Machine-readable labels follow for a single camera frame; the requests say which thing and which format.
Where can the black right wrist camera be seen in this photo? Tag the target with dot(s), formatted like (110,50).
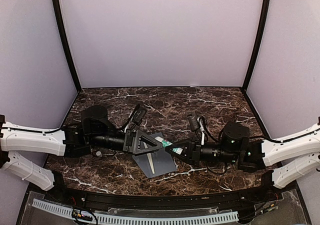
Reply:
(193,122)

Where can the beige letter sheet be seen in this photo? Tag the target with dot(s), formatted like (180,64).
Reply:
(150,160)

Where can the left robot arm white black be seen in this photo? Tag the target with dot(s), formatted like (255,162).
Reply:
(74,140)

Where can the green white glue stick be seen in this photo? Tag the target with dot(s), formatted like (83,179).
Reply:
(166,143)

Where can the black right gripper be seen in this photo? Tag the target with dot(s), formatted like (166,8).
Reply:
(194,158)

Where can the black left frame post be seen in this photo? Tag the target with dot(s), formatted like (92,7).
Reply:
(65,44)

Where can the black right frame post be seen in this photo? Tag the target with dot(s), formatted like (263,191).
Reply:
(256,45)

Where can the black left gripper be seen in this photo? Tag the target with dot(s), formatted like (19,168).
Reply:
(132,142)

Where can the grey paper envelope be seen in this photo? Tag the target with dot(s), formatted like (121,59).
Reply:
(162,161)

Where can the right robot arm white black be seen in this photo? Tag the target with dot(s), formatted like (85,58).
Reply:
(252,153)

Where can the white glue stick cap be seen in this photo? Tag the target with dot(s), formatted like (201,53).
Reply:
(98,154)

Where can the white slotted cable duct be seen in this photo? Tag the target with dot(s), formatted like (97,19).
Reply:
(103,218)

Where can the black frame post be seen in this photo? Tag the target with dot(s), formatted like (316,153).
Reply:
(65,44)
(256,45)

